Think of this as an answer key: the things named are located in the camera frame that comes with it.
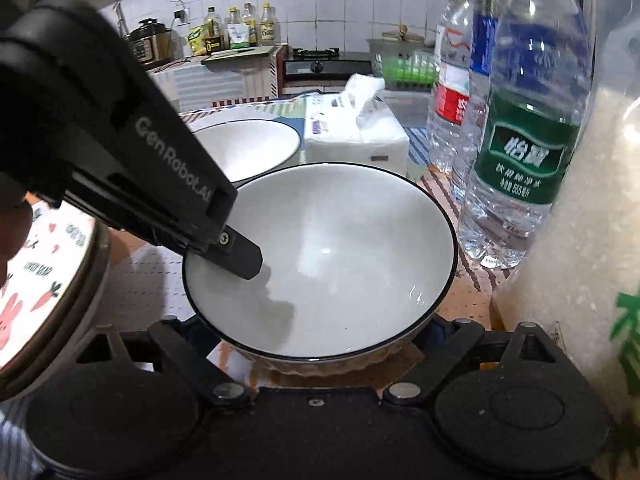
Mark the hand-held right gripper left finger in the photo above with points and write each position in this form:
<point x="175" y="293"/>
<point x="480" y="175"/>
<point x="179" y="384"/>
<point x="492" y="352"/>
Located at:
<point x="185" y="347"/>

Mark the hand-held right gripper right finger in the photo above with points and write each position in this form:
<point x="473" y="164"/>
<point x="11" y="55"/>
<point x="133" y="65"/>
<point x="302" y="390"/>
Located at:
<point x="445" y="349"/>

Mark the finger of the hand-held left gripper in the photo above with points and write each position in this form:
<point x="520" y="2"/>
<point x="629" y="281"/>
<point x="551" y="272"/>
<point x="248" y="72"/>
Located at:
<point x="242" y="259"/>

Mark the white bowl with dark rim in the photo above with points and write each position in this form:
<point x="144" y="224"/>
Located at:
<point x="350" y="260"/>
<point x="250" y="150"/>

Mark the person's left hand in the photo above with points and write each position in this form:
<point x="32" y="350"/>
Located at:
<point x="12" y="240"/>

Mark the black pressure cooker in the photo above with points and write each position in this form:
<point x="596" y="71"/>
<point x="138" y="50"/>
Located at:
<point x="147" y="42"/>

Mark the striped patchwork counter cloth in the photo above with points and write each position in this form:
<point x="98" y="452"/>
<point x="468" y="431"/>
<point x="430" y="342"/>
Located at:
<point x="210" y="85"/>

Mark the yellow seasoning bag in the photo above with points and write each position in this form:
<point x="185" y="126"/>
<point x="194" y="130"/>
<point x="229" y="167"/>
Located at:
<point x="196" y="40"/>

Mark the dark bottle with yellow label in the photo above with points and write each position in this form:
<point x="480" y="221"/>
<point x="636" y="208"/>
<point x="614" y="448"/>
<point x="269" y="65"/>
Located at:
<point x="213" y="35"/>

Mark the dark cutting board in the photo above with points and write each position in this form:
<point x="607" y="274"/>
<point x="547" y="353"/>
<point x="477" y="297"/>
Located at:
<point x="235" y="54"/>

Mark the white tissue pack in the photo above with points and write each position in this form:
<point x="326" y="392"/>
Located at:
<point x="350" y="145"/>

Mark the oil bottle with green label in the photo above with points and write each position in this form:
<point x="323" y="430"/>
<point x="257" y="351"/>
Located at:
<point x="238" y="35"/>

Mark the amber oil bottle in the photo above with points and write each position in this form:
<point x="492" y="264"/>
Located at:
<point x="251" y="25"/>

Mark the clear bag of rice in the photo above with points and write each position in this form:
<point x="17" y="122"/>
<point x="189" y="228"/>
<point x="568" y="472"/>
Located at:
<point x="575" y="210"/>

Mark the yellow oil bottle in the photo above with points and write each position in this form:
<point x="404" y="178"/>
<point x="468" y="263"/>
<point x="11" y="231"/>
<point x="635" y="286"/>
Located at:
<point x="268" y="27"/>

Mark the green label water bottle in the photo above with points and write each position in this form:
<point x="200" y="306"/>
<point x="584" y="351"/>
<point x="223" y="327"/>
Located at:
<point x="520" y="160"/>

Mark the black gas stove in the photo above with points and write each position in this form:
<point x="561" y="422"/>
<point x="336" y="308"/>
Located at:
<point x="325" y="67"/>

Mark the red label water bottle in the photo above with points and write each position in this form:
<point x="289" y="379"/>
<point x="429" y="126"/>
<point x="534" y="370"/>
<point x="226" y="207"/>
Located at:
<point x="450" y="100"/>

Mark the green plastic basket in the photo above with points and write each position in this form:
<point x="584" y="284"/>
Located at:
<point x="405" y="70"/>

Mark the blue label water bottle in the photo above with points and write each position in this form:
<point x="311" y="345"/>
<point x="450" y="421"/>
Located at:
<point x="482" y="45"/>

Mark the wall socket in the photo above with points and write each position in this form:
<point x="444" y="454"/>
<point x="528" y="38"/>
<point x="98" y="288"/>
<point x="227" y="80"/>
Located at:
<point x="180" y="16"/>

